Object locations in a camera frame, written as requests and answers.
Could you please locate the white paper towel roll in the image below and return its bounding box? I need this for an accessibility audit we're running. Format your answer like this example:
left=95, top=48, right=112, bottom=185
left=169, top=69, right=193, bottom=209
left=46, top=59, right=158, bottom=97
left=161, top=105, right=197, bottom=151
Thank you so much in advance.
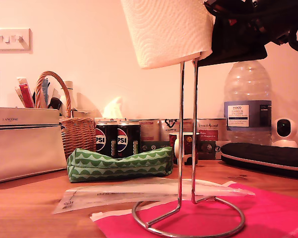
left=121, top=0, right=214, bottom=70

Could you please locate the chrome wire towel stand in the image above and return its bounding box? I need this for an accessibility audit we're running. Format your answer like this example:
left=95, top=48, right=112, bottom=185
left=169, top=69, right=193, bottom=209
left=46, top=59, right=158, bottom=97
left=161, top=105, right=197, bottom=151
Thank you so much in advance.
left=132, top=58, right=246, bottom=238

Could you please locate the large clear water bottle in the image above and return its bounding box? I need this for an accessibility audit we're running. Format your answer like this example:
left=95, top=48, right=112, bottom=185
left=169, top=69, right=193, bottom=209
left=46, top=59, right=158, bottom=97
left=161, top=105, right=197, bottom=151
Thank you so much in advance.
left=223, top=60, right=273, bottom=146

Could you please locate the tin with red label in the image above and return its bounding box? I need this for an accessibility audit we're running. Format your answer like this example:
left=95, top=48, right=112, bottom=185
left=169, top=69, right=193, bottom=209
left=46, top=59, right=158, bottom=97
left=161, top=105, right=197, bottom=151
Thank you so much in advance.
left=196, top=118, right=227, bottom=146

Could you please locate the red floral mug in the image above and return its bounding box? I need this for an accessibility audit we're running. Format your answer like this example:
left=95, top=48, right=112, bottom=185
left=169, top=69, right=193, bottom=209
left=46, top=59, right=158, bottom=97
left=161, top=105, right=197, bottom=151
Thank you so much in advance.
left=168, top=132, right=201, bottom=166

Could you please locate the black zip case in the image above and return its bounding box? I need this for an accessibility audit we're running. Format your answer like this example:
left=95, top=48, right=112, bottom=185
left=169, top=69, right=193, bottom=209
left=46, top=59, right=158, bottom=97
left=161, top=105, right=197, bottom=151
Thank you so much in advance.
left=221, top=142, right=298, bottom=180

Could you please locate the gingerbread print tissue box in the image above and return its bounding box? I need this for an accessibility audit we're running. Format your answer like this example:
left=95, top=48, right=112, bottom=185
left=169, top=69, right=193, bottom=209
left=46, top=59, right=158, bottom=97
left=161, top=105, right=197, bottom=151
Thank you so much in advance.
left=94, top=96, right=127, bottom=124

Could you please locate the black cola can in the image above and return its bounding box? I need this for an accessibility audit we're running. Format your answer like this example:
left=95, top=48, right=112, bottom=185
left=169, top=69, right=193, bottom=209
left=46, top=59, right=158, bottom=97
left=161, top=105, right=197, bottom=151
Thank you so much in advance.
left=117, top=122, right=141, bottom=159
left=95, top=122, right=119, bottom=159

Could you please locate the white cardboard carton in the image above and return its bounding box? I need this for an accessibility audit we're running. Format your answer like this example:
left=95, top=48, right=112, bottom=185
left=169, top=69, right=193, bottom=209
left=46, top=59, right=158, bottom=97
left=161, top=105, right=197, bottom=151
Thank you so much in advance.
left=72, top=108, right=95, bottom=119

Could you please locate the white bottle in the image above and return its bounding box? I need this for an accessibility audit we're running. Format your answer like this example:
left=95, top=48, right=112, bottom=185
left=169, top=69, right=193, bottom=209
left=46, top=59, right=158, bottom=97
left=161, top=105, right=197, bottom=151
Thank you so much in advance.
left=59, top=81, right=76, bottom=117

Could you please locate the pink paper sheet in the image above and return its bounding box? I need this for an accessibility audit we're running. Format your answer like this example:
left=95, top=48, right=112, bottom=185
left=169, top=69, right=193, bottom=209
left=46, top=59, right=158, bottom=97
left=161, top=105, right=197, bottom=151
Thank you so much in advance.
left=89, top=182, right=298, bottom=238

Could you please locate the green wave pattern pouch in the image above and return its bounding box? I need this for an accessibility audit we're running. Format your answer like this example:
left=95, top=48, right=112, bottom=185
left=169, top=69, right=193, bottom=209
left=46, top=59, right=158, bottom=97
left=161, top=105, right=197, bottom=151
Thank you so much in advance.
left=66, top=146, right=174, bottom=183

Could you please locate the clear printed plastic bag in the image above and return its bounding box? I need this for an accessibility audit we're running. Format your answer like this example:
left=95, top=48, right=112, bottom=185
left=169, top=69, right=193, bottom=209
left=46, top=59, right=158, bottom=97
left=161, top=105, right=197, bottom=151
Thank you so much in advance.
left=53, top=178, right=255, bottom=214

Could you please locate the red flat package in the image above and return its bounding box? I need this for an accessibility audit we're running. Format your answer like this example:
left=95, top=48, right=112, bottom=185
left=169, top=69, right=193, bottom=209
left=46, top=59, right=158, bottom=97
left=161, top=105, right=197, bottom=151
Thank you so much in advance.
left=18, top=83, right=35, bottom=109

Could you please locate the cream zip pouch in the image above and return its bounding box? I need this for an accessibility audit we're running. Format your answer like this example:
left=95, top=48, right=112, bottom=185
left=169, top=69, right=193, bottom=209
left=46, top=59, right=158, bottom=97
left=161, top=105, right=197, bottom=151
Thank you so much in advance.
left=0, top=107, right=67, bottom=184

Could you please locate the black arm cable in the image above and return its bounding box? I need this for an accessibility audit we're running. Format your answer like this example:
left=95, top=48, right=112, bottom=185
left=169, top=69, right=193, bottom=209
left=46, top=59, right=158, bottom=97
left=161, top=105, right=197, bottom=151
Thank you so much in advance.
left=287, top=26, right=298, bottom=53

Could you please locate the small white round camera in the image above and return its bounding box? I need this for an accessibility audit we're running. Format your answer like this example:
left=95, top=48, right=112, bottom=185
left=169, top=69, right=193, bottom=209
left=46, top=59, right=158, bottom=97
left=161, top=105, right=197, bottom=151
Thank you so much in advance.
left=271, top=118, right=298, bottom=148

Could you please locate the wicker basket with handle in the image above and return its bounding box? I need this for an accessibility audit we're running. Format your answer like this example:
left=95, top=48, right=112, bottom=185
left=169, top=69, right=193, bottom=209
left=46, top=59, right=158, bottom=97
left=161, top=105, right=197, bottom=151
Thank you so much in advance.
left=34, top=71, right=97, bottom=159

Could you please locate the white wall light switch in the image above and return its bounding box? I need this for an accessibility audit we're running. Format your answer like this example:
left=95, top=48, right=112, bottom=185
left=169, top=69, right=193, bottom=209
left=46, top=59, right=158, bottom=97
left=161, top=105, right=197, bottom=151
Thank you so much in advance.
left=0, top=28, right=32, bottom=54

